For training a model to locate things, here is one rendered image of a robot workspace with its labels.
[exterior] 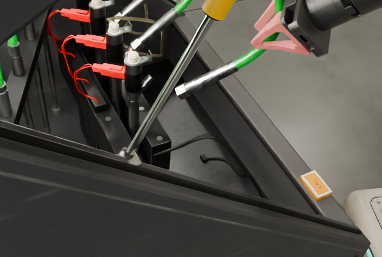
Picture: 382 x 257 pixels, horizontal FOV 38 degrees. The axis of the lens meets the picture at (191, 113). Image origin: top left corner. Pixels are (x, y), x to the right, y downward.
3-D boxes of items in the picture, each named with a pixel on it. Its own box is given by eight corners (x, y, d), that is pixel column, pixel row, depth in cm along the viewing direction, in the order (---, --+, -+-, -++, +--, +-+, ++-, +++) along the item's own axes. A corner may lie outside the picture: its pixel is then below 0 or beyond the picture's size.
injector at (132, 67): (154, 148, 100) (157, 59, 85) (129, 156, 98) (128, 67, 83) (148, 137, 102) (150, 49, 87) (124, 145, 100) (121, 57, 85)
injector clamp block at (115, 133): (168, 192, 105) (171, 139, 94) (119, 210, 102) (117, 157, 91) (105, 81, 126) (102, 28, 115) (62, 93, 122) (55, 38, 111)
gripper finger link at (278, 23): (233, 42, 71) (293, 16, 64) (243, 3, 75) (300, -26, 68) (266, 72, 74) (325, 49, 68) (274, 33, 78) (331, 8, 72)
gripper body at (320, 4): (283, 29, 65) (337, 5, 60) (294, -30, 70) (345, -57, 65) (315, 60, 68) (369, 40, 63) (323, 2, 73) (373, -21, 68)
